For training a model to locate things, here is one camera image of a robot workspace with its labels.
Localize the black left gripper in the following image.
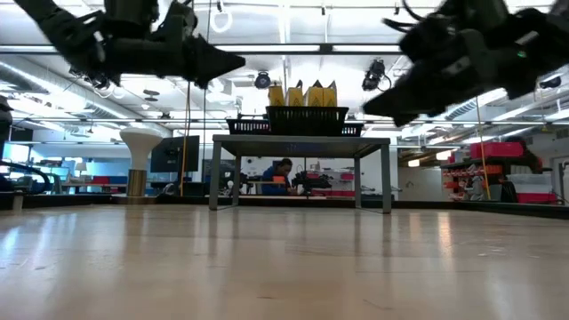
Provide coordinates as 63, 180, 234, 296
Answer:
106, 15, 246, 88

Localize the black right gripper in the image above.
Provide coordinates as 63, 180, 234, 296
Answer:
362, 30, 539, 128

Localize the person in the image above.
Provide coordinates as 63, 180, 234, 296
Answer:
260, 157, 297, 196

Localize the black studio light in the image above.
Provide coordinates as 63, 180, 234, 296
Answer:
68, 66, 112, 92
362, 59, 392, 92

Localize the grey perforated metal shelf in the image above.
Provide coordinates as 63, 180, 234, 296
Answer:
207, 133, 393, 215

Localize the storage rack with bins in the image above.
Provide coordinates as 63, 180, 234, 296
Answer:
439, 140, 561, 205

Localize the black mesh basket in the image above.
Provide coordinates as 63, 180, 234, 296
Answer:
225, 117, 272, 136
265, 105, 350, 137
341, 122, 365, 138

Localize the yellow hanging cable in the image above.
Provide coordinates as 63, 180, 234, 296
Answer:
179, 82, 193, 196

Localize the white mushroom lamp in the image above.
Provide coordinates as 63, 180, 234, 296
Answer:
118, 127, 164, 197

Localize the black computer monitor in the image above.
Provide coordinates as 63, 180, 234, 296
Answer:
149, 135, 201, 174

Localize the black overhead camera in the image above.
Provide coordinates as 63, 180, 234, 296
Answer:
253, 70, 273, 91

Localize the red storage bin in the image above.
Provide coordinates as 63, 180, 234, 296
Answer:
469, 141, 525, 160

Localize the yellow crayon box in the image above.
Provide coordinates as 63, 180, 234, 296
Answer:
304, 79, 325, 108
285, 80, 305, 108

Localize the black overhead crossbeam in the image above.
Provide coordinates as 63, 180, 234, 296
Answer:
0, 43, 404, 57

